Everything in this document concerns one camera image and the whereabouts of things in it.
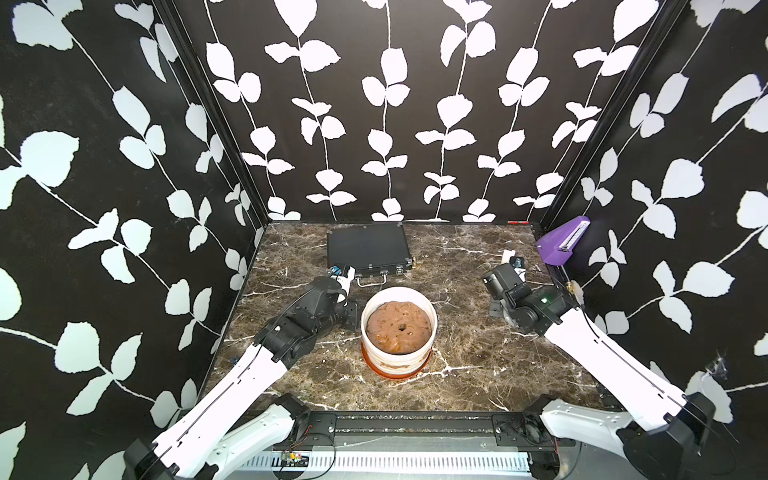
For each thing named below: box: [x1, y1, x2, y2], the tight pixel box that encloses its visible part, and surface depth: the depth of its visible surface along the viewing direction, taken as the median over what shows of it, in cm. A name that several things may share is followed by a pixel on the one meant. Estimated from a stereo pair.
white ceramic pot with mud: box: [361, 286, 438, 374], surface depth 82 cm
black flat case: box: [326, 222, 413, 288], surface depth 107 cm
